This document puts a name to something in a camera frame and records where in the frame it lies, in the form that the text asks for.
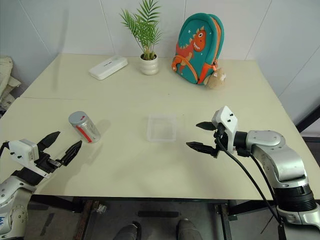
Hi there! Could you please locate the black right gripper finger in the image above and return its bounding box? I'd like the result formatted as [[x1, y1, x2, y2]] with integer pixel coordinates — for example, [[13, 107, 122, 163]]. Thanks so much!
[[185, 141, 217, 157], [195, 121, 217, 132]]

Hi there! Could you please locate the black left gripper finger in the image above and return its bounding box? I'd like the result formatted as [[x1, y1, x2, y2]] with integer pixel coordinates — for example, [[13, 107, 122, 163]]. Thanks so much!
[[36, 131, 61, 153], [59, 140, 83, 167]]

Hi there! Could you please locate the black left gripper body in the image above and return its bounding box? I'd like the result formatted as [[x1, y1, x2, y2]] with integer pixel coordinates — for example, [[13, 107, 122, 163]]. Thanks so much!
[[34, 150, 62, 175]]

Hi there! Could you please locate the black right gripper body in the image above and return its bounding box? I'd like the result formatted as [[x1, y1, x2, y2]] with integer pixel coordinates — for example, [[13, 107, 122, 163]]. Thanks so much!
[[211, 122, 231, 159]]

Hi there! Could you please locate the silver red drink can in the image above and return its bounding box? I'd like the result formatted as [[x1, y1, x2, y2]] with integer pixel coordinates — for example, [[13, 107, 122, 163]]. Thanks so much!
[[71, 116, 102, 145]]

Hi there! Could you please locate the grey plastic lid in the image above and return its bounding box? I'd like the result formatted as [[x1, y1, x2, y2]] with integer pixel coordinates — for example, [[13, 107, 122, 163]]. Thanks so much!
[[68, 111, 88, 127]]

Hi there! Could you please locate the clear plastic container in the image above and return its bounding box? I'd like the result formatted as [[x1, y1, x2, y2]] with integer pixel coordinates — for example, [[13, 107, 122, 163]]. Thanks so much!
[[146, 113, 178, 143]]

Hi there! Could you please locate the beige plush toy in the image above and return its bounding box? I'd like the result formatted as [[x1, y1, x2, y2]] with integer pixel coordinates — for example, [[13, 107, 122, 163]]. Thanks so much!
[[204, 66, 228, 90]]

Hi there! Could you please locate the beige cloth bundle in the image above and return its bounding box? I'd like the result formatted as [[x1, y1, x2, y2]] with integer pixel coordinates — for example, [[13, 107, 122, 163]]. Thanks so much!
[[0, 55, 22, 115]]

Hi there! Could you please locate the teal dinosaur backpack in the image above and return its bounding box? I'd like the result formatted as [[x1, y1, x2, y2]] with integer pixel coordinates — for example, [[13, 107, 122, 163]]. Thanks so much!
[[170, 12, 225, 86]]

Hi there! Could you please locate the white ribbed plant pot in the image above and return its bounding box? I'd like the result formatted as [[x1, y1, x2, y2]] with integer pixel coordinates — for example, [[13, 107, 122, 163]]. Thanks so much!
[[139, 53, 160, 76]]

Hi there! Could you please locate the black slanted metal bar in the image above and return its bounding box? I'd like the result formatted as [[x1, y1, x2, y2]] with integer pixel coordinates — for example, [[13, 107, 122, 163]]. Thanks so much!
[[295, 104, 320, 137]]

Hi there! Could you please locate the white rectangular case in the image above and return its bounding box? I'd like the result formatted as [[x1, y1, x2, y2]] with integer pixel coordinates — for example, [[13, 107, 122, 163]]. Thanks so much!
[[87, 56, 129, 81]]

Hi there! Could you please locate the green palm plant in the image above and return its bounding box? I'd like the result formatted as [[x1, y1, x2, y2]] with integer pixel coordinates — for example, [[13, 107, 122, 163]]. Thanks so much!
[[119, 0, 162, 61]]

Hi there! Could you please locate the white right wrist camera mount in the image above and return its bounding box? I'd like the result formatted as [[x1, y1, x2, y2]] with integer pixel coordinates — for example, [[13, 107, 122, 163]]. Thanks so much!
[[211, 105, 240, 154]]

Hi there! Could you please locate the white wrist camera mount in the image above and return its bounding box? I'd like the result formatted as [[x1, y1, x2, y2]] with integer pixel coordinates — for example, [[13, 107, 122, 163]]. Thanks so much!
[[1, 139, 51, 180], [211, 105, 240, 154]]

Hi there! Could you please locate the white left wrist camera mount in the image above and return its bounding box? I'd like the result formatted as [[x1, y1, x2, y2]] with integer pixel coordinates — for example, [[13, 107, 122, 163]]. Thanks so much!
[[1, 139, 51, 180]]

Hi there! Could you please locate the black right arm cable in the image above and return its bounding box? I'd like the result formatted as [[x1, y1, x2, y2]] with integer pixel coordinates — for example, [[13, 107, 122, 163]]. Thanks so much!
[[215, 124, 285, 227], [236, 147, 282, 221]]

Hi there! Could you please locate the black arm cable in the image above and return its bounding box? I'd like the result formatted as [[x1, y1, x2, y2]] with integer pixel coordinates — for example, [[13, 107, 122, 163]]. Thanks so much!
[[215, 124, 285, 227], [0, 141, 11, 162], [236, 147, 282, 221]]

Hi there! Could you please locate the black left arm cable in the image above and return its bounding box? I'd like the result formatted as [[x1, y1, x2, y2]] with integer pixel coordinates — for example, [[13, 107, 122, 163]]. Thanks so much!
[[0, 141, 11, 162]]

